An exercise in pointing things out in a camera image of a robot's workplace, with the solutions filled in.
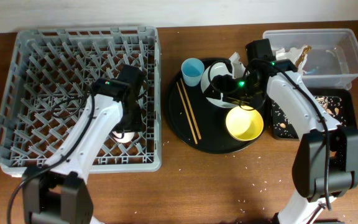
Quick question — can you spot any pink cup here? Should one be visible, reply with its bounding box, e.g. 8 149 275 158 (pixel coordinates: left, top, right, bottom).
111 131 135 143

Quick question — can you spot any light blue cup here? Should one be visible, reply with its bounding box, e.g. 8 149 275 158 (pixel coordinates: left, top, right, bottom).
181 58 204 86

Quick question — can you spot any yellow bowl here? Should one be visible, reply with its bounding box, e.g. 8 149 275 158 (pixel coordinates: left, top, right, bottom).
225 106 264 141

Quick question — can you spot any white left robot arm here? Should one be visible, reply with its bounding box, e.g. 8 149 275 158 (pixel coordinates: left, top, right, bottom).
6 65 146 223

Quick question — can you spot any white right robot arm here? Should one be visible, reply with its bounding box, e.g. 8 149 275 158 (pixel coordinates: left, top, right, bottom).
201 39 358 223

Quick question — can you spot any grey dishwasher rack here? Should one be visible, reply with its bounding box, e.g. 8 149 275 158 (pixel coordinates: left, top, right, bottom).
0 26 162 177

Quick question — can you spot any pale green plate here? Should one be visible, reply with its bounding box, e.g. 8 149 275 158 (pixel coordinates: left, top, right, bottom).
201 60 246 108

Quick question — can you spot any round black tray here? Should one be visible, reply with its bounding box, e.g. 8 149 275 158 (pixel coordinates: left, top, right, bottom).
164 72 271 154

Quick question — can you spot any food scraps pile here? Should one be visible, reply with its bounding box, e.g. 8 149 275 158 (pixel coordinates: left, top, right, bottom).
272 96 346 132

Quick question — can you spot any crumpled white paper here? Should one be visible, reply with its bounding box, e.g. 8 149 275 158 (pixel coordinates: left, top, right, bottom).
275 47 303 64

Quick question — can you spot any brown snack wrapper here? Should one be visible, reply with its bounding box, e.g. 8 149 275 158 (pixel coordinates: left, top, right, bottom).
295 45 312 73

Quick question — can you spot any clear plastic bin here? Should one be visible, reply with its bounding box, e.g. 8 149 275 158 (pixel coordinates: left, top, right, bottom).
262 29 358 90

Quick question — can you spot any rectangular black tray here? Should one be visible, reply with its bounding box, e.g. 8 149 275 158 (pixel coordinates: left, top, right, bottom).
272 88 357 140

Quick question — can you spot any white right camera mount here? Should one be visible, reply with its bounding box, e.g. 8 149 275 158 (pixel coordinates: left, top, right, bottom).
229 52 246 79

